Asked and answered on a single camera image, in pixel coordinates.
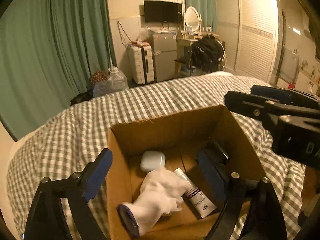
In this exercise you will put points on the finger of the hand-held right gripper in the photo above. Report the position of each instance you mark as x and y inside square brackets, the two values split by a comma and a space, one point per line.
[271, 92]
[246, 106]

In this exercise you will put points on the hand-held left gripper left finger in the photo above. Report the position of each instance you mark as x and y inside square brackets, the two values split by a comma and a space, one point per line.
[98, 174]

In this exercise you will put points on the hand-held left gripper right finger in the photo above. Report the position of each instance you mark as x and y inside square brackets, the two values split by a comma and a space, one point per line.
[208, 172]

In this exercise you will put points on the white glove with blue cuff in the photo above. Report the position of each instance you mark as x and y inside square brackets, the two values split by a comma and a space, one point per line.
[157, 195]

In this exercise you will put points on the brown cardboard box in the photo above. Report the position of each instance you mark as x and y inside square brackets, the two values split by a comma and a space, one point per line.
[155, 142]

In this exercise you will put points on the small red object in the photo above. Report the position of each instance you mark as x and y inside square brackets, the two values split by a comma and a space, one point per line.
[291, 85]

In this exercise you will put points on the white cream tube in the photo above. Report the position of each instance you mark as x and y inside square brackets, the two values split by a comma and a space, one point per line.
[197, 197]

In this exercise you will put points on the grey checkered bed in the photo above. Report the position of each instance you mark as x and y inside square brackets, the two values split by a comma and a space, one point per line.
[75, 130]

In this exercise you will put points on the white earbuds case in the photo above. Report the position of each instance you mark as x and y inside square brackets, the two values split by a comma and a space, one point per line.
[152, 160]

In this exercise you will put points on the white louvred wardrobe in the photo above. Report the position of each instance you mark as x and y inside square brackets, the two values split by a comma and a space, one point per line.
[252, 32]

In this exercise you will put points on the black padded jacket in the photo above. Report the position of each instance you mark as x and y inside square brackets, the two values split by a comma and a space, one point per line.
[206, 52]

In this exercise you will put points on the dark cloth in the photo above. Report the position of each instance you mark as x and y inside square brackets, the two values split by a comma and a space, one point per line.
[81, 98]

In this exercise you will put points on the chair with black clothes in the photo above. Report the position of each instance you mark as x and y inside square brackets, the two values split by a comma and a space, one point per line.
[183, 41]

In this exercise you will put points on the clear plastic water jug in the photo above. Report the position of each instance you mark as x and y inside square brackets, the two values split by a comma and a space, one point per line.
[113, 81]

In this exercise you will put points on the silver small fridge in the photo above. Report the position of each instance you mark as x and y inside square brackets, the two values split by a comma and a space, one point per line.
[163, 55]

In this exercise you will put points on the brown patterned bag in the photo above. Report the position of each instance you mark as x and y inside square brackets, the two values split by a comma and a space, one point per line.
[98, 77]

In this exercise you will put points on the white oval vanity mirror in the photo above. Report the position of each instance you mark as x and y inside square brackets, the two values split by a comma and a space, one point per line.
[192, 16]

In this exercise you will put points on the white suitcase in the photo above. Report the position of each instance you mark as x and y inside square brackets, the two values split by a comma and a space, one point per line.
[140, 63]

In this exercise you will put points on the narrow green curtain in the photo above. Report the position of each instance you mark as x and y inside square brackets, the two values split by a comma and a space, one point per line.
[200, 0]

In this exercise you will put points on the clear plastic bag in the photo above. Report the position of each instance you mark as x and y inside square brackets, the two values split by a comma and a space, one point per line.
[142, 37]

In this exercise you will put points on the wide green curtain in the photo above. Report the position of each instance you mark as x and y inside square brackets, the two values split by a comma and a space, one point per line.
[50, 50]

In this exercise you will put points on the black wall television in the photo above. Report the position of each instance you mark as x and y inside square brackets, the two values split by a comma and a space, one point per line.
[162, 11]

